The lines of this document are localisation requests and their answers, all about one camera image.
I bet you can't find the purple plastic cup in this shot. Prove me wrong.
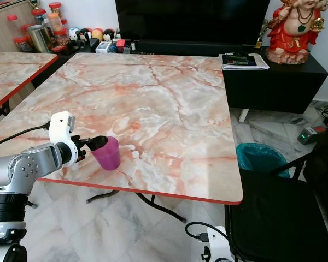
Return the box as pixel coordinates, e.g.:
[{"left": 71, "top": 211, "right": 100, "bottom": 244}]
[{"left": 91, "top": 136, "right": 122, "bottom": 171}]

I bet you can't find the black chair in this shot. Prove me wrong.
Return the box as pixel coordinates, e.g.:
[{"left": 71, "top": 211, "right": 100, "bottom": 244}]
[{"left": 224, "top": 117, "right": 328, "bottom": 262}]

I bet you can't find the small white box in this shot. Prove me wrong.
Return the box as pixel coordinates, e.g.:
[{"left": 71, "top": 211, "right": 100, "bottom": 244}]
[{"left": 96, "top": 41, "right": 113, "bottom": 55}]

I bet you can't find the small panda figurine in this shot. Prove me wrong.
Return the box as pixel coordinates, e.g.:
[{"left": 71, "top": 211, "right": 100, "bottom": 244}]
[{"left": 68, "top": 27, "right": 80, "bottom": 42}]

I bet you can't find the bin with teal bag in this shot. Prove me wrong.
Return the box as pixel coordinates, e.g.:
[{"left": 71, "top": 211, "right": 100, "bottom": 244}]
[{"left": 235, "top": 142, "right": 291, "bottom": 178}]

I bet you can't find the round silver metal tin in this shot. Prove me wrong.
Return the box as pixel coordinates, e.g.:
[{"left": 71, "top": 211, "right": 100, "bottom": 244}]
[{"left": 28, "top": 25, "right": 54, "bottom": 54}]

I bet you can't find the red lid snack jar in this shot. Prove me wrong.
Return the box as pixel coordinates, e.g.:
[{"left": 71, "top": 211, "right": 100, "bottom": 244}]
[
  {"left": 6, "top": 14, "right": 21, "bottom": 38},
  {"left": 32, "top": 8, "right": 48, "bottom": 26},
  {"left": 48, "top": 2, "right": 63, "bottom": 17}
]

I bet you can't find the wooden cabinet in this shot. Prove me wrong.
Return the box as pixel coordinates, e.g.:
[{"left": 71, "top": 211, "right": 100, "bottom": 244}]
[{"left": 0, "top": 0, "right": 34, "bottom": 53}]

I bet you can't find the white console leg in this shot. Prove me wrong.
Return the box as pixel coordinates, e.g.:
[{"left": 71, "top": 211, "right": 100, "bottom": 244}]
[{"left": 238, "top": 108, "right": 250, "bottom": 123}]

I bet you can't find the black television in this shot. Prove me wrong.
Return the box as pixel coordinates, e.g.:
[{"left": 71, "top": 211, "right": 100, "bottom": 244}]
[{"left": 115, "top": 0, "right": 272, "bottom": 45}]

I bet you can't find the grey power strip green light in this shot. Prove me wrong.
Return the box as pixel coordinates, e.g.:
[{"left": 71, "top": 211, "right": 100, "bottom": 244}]
[{"left": 297, "top": 125, "right": 328, "bottom": 146}]

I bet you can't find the stack of papers and magazines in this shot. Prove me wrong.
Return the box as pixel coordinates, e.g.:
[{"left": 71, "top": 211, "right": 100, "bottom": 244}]
[{"left": 221, "top": 52, "right": 271, "bottom": 71}]

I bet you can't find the black tv console cabinet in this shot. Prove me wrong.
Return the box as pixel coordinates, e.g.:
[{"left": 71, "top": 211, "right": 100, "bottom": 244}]
[{"left": 32, "top": 41, "right": 328, "bottom": 115}]

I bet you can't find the small gold trophy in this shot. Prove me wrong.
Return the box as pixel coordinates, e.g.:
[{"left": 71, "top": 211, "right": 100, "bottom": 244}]
[{"left": 256, "top": 18, "right": 270, "bottom": 48}]

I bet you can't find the red laughing buddha statue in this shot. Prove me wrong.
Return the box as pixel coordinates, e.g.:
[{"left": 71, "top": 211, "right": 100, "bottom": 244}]
[{"left": 265, "top": 0, "right": 326, "bottom": 65}]

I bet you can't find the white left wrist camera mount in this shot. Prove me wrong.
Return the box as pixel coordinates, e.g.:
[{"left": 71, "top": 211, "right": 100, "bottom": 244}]
[{"left": 49, "top": 111, "right": 80, "bottom": 165}]

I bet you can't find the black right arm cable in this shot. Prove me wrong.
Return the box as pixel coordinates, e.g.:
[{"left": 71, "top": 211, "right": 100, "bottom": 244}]
[{"left": 185, "top": 221, "right": 212, "bottom": 244}]

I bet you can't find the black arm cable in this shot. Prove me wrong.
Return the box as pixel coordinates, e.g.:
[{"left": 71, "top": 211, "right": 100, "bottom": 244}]
[
  {"left": 185, "top": 221, "right": 212, "bottom": 244},
  {"left": 0, "top": 124, "right": 51, "bottom": 152}
]

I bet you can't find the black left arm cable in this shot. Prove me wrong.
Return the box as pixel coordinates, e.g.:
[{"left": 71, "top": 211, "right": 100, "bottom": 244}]
[{"left": 0, "top": 124, "right": 51, "bottom": 152}]

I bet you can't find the black metal table leg frame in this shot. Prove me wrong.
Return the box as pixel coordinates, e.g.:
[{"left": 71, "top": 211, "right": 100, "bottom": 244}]
[{"left": 86, "top": 189, "right": 187, "bottom": 223}]

